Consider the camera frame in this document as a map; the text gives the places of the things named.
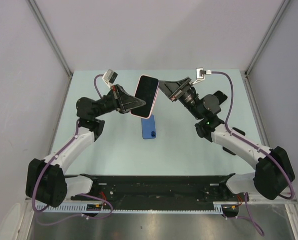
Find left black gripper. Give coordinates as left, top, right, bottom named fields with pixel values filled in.
left=93, top=84, right=147, bottom=119

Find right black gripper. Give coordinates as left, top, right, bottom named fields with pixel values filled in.
left=152, top=79, right=201, bottom=121

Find blue phone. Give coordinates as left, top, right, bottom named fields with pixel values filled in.
left=141, top=114, right=156, bottom=140

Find black phone case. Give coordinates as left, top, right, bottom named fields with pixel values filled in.
left=213, top=90, right=228, bottom=105

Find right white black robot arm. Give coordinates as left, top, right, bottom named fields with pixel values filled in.
left=159, top=77, right=295, bottom=201

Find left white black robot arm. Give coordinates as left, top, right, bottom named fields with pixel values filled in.
left=25, top=84, right=146, bottom=210

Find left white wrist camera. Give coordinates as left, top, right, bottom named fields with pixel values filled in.
left=102, top=69, right=118, bottom=88

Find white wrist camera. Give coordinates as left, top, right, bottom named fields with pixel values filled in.
left=192, top=67, right=212, bottom=85
left=102, top=69, right=118, bottom=88

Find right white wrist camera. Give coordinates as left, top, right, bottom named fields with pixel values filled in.
left=192, top=67, right=212, bottom=85

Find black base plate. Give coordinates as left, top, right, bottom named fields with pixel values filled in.
left=71, top=175, right=246, bottom=211

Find grey slotted cable duct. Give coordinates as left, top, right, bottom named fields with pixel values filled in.
left=36, top=202, right=226, bottom=214

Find left aluminium frame post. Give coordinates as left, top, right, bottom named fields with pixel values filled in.
left=25, top=0, right=73, bottom=79

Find aluminium frame post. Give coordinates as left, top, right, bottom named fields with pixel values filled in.
left=244, top=0, right=293, bottom=77
left=25, top=0, right=73, bottom=79

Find right aluminium frame post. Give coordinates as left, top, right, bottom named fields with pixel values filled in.
left=244, top=0, right=293, bottom=77

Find aluminium front rail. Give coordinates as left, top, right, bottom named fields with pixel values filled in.
left=25, top=191, right=298, bottom=206

